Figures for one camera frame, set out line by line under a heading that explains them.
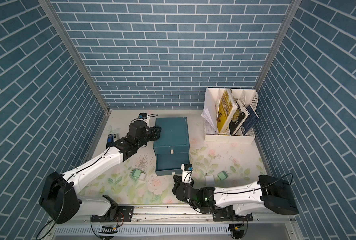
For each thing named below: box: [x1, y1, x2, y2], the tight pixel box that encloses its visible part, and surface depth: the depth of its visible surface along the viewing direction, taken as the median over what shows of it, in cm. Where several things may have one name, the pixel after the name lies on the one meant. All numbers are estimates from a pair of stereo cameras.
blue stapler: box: [107, 134, 114, 143], surface depth 101 cm
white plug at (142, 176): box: [139, 172, 146, 181], surface depth 86 cm
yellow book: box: [217, 89, 238, 133], surface depth 96 cm
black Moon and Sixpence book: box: [228, 99, 250, 136], surface depth 98 cm
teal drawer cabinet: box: [153, 117, 190, 176], surface depth 81 cm
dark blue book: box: [241, 104, 259, 135], surface depth 99 cm
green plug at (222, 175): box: [217, 170, 229, 181], surface depth 87 cm
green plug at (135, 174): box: [129, 168, 142, 183], surface depth 87 cm
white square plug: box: [204, 173, 215, 187], surface depth 85 cm
